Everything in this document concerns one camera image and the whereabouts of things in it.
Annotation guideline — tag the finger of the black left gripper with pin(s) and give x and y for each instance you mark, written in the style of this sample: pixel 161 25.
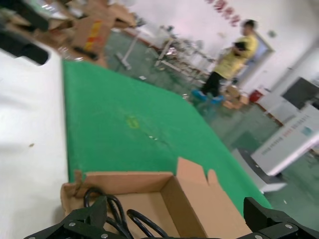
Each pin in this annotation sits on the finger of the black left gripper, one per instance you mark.
pixel 25 48
pixel 35 18

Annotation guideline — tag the grey machine base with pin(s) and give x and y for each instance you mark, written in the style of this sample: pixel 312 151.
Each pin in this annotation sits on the grey machine base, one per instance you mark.
pixel 249 161

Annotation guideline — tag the brown cardboard carton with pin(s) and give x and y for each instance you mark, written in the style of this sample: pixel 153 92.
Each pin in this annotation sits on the brown cardboard carton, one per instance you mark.
pixel 119 12

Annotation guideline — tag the red bin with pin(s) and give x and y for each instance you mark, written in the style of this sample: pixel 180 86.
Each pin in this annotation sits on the red bin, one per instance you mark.
pixel 256 96

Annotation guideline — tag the person in yellow shirt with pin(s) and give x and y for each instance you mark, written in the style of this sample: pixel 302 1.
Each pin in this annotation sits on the person in yellow shirt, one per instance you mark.
pixel 236 59

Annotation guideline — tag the black monitor screen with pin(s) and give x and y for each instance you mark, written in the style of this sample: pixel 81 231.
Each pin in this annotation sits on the black monitor screen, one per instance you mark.
pixel 301 92

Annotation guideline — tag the small cardboard box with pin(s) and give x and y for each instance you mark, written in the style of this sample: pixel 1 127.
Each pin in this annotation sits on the small cardboard box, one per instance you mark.
pixel 234 91
pixel 236 103

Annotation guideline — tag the green table cloth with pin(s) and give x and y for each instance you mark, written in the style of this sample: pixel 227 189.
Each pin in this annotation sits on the green table cloth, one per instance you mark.
pixel 112 112

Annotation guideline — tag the white table frame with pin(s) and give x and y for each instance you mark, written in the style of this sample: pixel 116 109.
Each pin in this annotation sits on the white table frame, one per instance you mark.
pixel 123 61

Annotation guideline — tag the open brown cardboard box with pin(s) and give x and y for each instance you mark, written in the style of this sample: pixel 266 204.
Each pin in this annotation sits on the open brown cardboard box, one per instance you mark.
pixel 189 214

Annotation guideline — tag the metal workbench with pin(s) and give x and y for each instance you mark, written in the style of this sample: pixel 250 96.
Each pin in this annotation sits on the metal workbench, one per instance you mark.
pixel 184 67

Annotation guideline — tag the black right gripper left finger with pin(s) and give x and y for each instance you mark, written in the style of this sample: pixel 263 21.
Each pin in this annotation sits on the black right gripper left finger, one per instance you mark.
pixel 82 221

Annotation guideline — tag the large taped cardboard box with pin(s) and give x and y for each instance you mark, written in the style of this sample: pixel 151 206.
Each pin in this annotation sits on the large taped cardboard box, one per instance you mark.
pixel 84 35

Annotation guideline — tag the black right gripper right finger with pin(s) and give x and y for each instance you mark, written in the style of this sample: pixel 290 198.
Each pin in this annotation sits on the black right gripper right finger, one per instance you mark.
pixel 274 224

